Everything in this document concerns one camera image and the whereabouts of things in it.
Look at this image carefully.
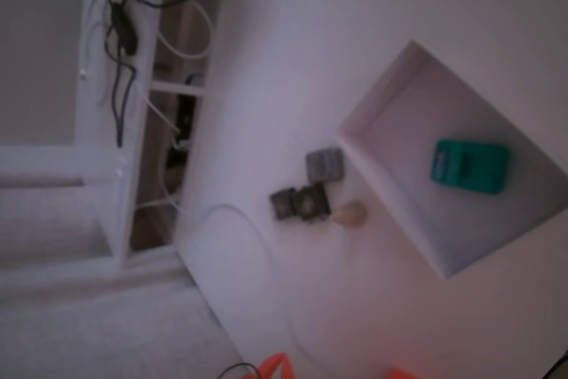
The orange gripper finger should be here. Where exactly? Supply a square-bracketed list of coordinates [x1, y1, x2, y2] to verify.
[259, 351, 285, 379]
[280, 351, 297, 379]

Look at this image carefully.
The green cube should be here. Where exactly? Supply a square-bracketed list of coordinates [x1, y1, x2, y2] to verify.
[429, 138, 510, 196]

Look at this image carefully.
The white cardboard box bin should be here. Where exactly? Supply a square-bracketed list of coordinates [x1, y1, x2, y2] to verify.
[335, 39, 568, 282]

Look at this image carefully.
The black box clear lid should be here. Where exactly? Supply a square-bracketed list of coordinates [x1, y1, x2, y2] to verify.
[269, 189, 296, 222]
[290, 182, 333, 225]

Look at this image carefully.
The small beige bear figurine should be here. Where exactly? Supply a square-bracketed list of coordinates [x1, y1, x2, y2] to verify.
[332, 200, 368, 228]

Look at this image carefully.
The small silver tin case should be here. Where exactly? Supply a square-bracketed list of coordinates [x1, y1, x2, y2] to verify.
[304, 147, 346, 183]

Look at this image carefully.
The white shelf rack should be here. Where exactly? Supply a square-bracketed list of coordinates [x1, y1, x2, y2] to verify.
[75, 0, 232, 269]

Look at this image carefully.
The thin robot servo wire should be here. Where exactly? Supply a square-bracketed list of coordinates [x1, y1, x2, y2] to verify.
[216, 361, 264, 379]

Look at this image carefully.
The long white cable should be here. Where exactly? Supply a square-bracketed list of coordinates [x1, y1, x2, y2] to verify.
[193, 203, 325, 367]

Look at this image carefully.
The short white cable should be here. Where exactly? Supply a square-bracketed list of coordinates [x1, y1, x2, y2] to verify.
[132, 161, 193, 214]

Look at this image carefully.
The straight white cable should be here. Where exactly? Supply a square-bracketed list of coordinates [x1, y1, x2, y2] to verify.
[132, 81, 183, 138]

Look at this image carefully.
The looped white cable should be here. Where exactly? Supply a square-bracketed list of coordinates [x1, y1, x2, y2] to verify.
[128, 0, 214, 60]

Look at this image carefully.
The black cable with inline box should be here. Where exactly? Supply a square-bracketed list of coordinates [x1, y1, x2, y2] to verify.
[103, 0, 139, 149]

